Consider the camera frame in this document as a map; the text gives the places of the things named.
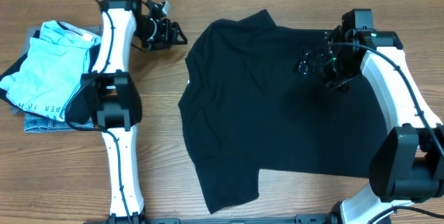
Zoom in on folded blue jeans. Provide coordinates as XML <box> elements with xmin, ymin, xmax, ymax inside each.
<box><xmin>24</xmin><ymin>113</ymin><xmax>73</xmax><ymax>133</ymax></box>

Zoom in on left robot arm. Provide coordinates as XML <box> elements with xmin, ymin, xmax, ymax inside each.
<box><xmin>79</xmin><ymin>0</ymin><xmax>187</xmax><ymax>223</ymax></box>

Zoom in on grey folded garment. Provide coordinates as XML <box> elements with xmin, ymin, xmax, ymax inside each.
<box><xmin>1</xmin><ymin>26</ymin><xmax>103</xmax><ymax>114</ymax></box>

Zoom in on black t-shirt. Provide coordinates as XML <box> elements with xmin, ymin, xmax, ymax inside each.
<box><xmin>178</xmin><ymin>10</ymin><xmax>387</xmax><ymax>213</ymax></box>

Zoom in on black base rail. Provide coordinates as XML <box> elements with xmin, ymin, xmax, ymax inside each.
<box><xmin>83</xmin><ymin>212</ymin><xmax>393</xmax><ymax>224</ymax></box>

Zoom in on light blue folded t-shirt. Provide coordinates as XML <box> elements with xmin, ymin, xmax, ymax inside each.
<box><xmin>0</xmin><ymin>20</ymin><xmax>103</xmax><ymax>122</ymax></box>

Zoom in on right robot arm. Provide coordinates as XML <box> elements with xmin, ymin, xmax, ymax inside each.
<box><xmin>295</xmin><ymin>9</ymin><xmax>443</xmax><ymax>223</ymax></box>

